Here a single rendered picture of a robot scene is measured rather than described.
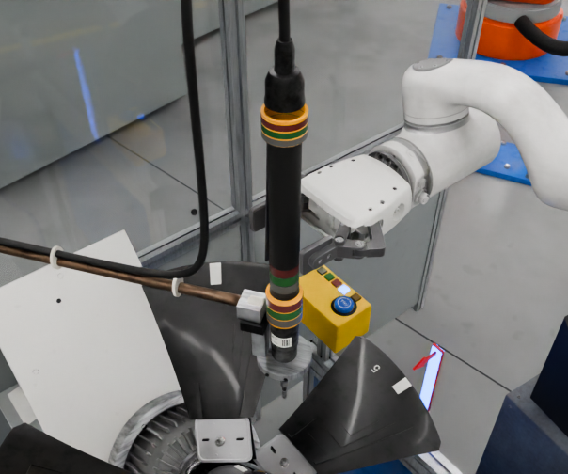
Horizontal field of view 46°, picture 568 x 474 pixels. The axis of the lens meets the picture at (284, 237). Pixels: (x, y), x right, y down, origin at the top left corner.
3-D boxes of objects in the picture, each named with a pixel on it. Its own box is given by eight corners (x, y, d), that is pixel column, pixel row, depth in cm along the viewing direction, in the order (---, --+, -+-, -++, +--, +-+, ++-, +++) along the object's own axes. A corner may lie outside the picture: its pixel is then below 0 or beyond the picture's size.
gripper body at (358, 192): (420, 224, 79) (350, 266, 74) (359, 181, 85) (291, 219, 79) (430, 172, 74) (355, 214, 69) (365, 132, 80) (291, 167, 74)
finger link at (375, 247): (405, 245, 71) (363, 264, 69) (363, 205, 76) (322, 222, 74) (407, 237, 71) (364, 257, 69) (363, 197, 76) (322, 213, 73)
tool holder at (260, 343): (234, 370, 84) (229, 319, 78) (251, 328, 89) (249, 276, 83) (303, 387, 82) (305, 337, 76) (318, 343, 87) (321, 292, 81)
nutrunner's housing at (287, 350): (265, 378, 86) (255, 47, 55) (274, 355, 89) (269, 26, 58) (294, 386, 85) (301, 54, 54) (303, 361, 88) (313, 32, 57)
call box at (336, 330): (288, 314, 154) (288, 282, 147) (321, 293, 158) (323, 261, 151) (335, 358, 144) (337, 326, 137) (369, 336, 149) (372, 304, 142)
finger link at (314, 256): (366, 260, 71) (318, 290, 68) (345, 244, 73) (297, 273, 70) (369, 239, 69) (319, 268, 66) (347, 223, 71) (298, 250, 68)
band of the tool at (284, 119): (255, 145, 62) (254, 118, 60) (269, 120, 65) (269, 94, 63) (300, 153, 61) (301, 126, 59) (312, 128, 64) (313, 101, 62)
